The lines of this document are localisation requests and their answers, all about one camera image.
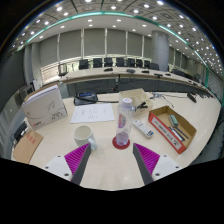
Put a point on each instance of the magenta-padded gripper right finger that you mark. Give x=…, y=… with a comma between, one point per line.
x=148, y=159

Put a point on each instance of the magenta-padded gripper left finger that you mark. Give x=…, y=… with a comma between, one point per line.
x=76, y=159

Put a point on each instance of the clear plastic water bottle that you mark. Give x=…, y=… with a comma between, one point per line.
x=124, y=123

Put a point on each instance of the white ceramic mug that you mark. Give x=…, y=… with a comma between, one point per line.
x=83, y=135

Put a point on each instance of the white remote control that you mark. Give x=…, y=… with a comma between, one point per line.
x=143, y=128

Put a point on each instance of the red-sided open cardboard box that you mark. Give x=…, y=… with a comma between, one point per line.
x=165, y=131

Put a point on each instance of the flat round red coaster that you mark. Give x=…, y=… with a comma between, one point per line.
x=115, y=145

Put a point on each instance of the grey-green board eraser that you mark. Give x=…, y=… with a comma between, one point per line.
x=173, y=120

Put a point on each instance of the white printed paper sheet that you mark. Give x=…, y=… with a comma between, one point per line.
x=92, y=113

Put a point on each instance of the brown paper envelope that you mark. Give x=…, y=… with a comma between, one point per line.
x=26, y=146

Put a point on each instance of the black marker pen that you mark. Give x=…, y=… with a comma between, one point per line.
x=142, y=106

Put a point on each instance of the large white cardboard box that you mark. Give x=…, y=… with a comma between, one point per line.
x=45, y=108

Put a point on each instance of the beige compartment organizer box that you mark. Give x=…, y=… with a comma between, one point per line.
x=133, y=95

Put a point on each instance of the grey box monitor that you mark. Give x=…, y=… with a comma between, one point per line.
x=26, y=92

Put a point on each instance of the row of black office chairs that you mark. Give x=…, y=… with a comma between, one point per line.
x=116, y=62

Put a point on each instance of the recessed ceiling lights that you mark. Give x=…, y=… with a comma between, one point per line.
x=113, y=7

